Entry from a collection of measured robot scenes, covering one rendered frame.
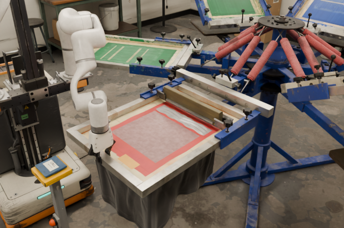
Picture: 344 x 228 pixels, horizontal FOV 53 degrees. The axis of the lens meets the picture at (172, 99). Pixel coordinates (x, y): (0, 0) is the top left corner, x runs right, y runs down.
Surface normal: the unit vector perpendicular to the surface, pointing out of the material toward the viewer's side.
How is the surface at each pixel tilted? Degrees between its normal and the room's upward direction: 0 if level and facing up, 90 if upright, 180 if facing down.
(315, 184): 0
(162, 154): 0
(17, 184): 0
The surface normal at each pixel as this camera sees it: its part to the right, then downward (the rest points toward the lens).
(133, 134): 0.01, -0.87
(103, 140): 0.68, 0.38
